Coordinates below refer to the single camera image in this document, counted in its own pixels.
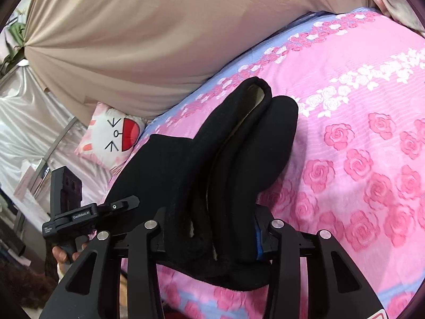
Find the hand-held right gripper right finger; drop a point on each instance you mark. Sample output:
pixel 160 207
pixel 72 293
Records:
pixel 259 244

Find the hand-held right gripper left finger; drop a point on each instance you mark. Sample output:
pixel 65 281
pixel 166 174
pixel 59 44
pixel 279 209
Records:
pixel 156 236

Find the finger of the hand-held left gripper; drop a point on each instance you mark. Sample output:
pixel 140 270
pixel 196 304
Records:
pixel 118 204

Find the black pants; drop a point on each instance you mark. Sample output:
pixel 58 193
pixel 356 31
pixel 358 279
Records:
pixel 186 159

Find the person's left hand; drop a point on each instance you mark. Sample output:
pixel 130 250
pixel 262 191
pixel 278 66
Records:
pixel 63 256

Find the grey metal rod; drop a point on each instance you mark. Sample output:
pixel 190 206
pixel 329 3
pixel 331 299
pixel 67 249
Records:
pixel 54 149

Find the cat face pillow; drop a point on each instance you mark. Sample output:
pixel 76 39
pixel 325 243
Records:
pixel 109 133

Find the silver satin curtain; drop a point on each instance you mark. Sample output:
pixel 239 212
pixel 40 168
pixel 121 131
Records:
pixel 30 116

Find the pink floral bedsheet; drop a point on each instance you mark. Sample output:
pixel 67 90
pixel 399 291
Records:
pixel 348 139

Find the beige curtain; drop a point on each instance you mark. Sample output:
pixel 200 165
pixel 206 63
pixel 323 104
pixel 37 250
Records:
pixel 149 40

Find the green cloth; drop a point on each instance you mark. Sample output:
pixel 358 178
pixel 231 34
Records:
pixel 13 36

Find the pale floral curtain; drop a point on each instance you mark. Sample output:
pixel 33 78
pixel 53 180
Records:
pixel 395 3

